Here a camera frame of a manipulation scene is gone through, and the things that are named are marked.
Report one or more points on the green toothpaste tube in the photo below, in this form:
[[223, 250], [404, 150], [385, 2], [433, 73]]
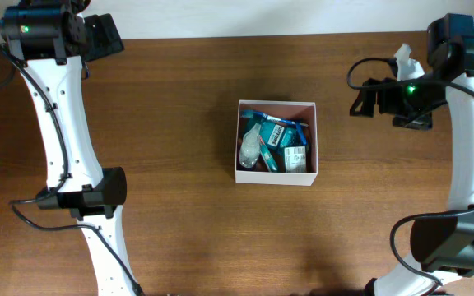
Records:
[[268, 159]]

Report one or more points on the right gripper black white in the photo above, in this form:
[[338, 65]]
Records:
[[373, 96]]

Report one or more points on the clear spray bottle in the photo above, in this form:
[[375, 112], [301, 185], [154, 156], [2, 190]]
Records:
[[250, 148]]

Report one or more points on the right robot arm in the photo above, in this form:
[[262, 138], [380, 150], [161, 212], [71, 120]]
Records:
[[441, 244]]

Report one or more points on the teal mouthwash bottle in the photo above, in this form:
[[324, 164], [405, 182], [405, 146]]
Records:
[[275, 136]]

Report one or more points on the green white soap box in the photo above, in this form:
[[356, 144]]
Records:
[[295, 159]]

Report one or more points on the white cardboard box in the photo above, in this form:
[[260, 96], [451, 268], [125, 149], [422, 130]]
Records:
[[305, 112]]

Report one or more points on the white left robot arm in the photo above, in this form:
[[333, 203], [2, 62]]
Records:
[[50, 43]]

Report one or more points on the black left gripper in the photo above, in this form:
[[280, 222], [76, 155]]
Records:
[[103, 35]]

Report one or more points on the blue white toothbrush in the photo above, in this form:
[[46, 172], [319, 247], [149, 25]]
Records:
[[260, 116]]

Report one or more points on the blue disposable razor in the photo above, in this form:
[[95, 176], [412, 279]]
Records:
[[301, 134]]

